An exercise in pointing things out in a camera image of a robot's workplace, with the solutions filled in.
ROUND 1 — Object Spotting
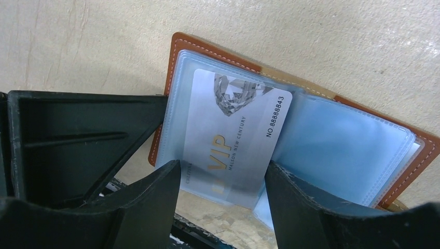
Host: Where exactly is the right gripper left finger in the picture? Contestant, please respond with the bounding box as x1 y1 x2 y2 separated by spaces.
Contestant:
1 160 181 248

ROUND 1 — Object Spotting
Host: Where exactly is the brown leather card holder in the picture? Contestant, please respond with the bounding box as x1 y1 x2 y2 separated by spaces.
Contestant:
149 32 439 228

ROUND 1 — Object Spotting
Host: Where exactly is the single silver VIP card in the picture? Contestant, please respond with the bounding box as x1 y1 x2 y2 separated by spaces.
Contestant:
181 69 293 209

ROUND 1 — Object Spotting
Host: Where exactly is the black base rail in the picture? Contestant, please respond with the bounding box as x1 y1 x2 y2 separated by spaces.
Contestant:
93 168 233 248

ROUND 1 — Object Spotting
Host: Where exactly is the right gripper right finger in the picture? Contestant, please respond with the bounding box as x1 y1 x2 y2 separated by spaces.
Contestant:
265 162 439 248

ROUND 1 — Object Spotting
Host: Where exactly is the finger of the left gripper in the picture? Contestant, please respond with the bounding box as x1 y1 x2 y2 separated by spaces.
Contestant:
1 90 168 208

